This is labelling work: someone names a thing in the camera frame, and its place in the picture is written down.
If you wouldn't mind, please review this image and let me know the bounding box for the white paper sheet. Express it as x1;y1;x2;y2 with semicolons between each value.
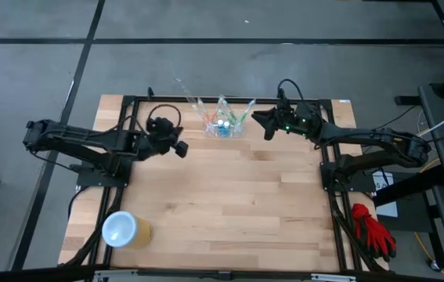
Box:
372;170;399;219

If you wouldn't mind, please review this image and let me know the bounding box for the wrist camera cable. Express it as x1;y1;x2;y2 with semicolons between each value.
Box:
146;103;184;131
276;78;316;114

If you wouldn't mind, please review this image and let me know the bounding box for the red black work glove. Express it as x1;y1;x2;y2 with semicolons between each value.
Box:
364;222;398;262
351;202;383;248

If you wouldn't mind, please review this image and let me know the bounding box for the black cable bundle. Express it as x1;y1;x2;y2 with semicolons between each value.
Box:
64;187;125;268
329;191;379;272

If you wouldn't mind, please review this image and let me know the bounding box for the green toothbrush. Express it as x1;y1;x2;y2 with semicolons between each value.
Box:
239;98;257;125
221;97;240;125

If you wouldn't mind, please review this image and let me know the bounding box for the orange toothbrush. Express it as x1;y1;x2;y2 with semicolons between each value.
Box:
174;77;211;125
196;97;211;125
211;95;226;125

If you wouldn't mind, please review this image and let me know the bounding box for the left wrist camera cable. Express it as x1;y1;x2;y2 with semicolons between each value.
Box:
146;103;184;131

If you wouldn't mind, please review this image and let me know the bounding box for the thin yellow cable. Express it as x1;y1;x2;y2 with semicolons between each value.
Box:
413;156;444;282

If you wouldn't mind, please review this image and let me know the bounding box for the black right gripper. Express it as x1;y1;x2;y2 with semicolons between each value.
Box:
251;103;323;142

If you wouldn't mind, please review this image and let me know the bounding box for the black desk leg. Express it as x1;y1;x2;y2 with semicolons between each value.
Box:
372;166;444;208

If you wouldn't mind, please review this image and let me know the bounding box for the black aluminium table frame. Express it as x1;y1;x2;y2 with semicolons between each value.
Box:
59;93;387;275

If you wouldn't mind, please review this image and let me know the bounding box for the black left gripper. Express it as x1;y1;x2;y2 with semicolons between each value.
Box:
142;117;190;159

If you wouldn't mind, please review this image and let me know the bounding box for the yellow paper cup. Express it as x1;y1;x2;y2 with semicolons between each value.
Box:
101;210;154;250

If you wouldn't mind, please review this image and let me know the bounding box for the black front beam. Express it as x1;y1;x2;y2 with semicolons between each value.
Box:
0;264;444;282

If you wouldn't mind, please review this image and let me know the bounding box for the clear plastic organizer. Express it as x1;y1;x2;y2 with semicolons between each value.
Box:
204;111;246;139

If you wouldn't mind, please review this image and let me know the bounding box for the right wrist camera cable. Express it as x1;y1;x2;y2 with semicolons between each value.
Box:
276;78;316;114

